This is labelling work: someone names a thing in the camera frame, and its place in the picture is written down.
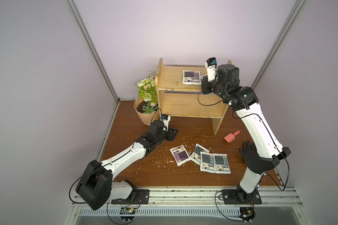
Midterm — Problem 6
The purple coffee bag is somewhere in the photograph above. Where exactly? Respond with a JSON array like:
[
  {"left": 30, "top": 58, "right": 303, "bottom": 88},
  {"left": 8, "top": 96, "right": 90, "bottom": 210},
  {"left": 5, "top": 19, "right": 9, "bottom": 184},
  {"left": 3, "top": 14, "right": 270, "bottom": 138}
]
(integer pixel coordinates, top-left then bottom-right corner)
[
  {"left": 170, "top": 145, "right": 190, "bottom": 166},
  {"left": 201, "top": 74, "right": 208, "bottom": 81},
  {"left": 183, "top": 70, "right": 201, "bottom": 85}
]

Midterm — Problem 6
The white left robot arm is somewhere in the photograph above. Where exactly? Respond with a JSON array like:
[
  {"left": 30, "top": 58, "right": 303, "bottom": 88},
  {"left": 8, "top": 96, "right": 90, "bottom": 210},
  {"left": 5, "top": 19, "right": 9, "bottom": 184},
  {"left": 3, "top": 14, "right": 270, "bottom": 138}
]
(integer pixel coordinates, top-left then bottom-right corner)
[{"left": 76, "top": 114, "right": 178, "bottom": 211}]

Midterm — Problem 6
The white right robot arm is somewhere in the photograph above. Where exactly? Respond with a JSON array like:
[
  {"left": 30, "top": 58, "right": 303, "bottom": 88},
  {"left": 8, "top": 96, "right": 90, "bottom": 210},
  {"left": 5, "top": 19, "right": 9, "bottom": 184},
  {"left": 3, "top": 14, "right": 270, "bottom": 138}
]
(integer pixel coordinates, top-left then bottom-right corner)
[{"left": 201, "top": 58, "right": 291, "bottom": 202}]

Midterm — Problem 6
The wooden two-tier shelf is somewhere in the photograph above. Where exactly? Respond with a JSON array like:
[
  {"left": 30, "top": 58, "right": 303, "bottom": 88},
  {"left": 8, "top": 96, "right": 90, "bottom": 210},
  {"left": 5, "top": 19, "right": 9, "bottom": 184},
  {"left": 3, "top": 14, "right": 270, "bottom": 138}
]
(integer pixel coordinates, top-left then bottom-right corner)
[{"left": 155, "top": 58, "right": 229, "bottom": 135}]

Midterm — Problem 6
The tilted teal coffee bag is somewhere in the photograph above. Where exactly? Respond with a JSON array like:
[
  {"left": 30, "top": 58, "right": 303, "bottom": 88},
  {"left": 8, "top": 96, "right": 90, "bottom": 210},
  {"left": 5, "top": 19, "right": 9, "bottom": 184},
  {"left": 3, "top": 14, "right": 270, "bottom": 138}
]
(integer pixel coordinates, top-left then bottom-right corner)
[{"left": 190, "top": 143, "right": 209, "bottom": 166}]

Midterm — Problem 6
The middle teal coffee bag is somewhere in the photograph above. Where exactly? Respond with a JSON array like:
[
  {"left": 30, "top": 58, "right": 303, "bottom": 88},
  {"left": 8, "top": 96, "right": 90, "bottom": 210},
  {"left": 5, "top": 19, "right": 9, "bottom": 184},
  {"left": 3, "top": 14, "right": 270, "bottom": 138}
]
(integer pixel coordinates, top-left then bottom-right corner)
[{"left": 200, "top": 152, "right": 216, "bottom": 173}]

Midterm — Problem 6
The right teal coffee bag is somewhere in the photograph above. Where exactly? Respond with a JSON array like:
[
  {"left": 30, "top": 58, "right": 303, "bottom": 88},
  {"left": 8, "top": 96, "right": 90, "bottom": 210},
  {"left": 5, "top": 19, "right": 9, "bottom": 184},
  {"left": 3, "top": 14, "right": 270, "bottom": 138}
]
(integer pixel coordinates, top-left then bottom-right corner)
[{"left": 213, "top": 153, "right": 231, "bottom": 174}]

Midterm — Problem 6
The beige ribbed plant pot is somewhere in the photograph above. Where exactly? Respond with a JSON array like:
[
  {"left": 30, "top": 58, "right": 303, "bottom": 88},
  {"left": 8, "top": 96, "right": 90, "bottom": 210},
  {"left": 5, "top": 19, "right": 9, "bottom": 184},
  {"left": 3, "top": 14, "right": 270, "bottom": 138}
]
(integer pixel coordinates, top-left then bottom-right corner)
[{"left": 134, "top": 97, "right": 160, "bottom": 126}]

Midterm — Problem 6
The green artificial flower plant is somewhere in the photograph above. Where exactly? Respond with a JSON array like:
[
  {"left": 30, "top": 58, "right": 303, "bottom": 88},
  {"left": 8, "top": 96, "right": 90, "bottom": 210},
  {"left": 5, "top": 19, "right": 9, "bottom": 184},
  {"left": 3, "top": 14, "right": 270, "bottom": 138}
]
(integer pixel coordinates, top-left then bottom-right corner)
[{"left": 136, "top": 72, "right": 159, "bottom": 114}]

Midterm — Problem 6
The pink plastic scoop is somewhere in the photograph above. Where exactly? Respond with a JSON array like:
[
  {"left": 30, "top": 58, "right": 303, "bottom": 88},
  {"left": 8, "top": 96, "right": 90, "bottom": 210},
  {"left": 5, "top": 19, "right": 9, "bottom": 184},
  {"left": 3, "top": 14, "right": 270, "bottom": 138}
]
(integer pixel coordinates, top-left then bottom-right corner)
[{"left": 224, "top": 130, "right": 240, "bottom": 143}]

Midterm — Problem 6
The left connector board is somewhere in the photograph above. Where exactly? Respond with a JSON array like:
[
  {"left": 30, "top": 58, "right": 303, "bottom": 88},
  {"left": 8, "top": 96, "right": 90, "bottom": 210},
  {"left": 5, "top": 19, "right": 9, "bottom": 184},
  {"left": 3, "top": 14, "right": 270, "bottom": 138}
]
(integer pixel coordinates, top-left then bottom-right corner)
[{"left": 119, "top": 207, "right": 137, "bottom": 224}]

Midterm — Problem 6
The connector board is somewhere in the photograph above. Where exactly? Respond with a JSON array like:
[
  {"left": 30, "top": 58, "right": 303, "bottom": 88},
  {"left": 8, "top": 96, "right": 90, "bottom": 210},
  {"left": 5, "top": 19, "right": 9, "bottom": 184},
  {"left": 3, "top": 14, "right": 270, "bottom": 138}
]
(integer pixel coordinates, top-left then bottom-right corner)
[
  {"left": 119, "top": 207, "right": 137, "bottom": 224},
  {"left": 239, "top": 207, "right": 256, "bottom": 223}
]

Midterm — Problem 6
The right connector board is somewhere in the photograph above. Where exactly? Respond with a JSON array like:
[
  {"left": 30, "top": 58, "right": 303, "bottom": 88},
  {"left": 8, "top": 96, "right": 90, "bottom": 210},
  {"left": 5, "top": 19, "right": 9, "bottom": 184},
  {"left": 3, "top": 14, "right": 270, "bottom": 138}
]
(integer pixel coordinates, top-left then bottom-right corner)
[{"left": 239, "top": 207, "right": 256, "bottom": 223}]

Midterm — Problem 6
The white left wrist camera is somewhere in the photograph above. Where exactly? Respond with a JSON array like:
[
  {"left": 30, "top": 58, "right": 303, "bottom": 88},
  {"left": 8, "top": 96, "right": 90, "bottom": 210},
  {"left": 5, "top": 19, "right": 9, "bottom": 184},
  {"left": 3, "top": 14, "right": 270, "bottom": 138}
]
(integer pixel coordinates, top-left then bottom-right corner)
[{"left": 161, "top": 114, "right": 171, "bottom": 131}]

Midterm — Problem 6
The aluminium front rail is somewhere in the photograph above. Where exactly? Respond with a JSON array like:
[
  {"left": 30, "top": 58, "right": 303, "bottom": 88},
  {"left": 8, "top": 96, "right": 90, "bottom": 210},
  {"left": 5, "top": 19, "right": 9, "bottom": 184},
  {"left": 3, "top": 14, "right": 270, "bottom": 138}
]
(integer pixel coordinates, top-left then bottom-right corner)
[{"left": 73, "top": 186, "right": 303, "bottom": 208}]

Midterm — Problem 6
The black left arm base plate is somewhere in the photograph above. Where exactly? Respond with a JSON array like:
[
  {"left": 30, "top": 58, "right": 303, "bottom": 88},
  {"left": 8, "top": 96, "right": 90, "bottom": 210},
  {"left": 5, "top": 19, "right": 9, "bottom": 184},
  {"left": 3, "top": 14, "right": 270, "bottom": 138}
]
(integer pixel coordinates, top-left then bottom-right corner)
[{"left": 111, "top": 189, "right": 150, "bottom": 205}]

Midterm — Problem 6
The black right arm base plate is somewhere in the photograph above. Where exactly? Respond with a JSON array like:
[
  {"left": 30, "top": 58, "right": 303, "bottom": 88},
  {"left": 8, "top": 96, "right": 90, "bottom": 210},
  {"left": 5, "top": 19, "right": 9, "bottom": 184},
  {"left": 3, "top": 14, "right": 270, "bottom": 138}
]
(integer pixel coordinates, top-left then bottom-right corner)
[{"left": 221, "top": 189, "right": 263, "bottom": 205}]

